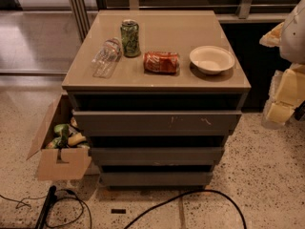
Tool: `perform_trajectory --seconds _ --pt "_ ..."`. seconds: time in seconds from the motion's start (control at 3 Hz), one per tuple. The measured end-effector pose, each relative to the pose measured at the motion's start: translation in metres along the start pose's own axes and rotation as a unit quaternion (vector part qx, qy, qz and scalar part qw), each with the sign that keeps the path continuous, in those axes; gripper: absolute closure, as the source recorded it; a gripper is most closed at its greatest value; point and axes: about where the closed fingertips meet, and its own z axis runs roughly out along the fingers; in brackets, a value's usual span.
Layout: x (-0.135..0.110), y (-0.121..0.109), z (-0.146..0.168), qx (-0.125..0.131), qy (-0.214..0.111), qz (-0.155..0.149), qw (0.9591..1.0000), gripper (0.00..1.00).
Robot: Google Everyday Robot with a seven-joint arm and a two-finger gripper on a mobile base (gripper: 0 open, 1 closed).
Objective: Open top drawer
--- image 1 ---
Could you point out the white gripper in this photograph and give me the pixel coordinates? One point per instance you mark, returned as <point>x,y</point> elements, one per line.
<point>294,37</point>

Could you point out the grey top drawer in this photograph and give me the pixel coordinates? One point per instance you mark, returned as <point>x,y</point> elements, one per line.
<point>156,123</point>

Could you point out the grey drawer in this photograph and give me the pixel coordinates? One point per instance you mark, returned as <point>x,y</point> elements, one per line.
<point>156,123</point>
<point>156,179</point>
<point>156,156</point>

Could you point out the grey drawer cabinet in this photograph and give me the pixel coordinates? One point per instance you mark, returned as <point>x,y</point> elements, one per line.
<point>131,88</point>

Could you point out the grey middle drawer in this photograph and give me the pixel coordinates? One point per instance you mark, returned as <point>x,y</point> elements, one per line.
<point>156,156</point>

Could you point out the grey bottom drawer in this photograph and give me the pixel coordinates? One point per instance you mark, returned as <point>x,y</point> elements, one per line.
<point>156,179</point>

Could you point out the white bowl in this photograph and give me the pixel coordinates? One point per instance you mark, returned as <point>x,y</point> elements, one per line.
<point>211,59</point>

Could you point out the orange soda can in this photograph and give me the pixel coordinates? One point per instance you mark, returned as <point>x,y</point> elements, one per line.
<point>161,62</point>

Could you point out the green drink can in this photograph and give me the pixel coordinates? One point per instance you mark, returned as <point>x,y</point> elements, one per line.
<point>130,38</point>

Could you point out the clear plastic bottle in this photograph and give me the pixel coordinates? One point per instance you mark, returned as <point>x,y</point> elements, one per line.
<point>106,59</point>

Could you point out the snack bags in box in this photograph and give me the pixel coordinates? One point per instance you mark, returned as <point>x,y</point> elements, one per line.
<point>67,135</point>

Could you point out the cardboard box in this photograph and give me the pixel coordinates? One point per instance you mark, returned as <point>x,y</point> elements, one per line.
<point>58,164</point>

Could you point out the black bar on floor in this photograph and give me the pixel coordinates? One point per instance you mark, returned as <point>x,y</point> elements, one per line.
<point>49,201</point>

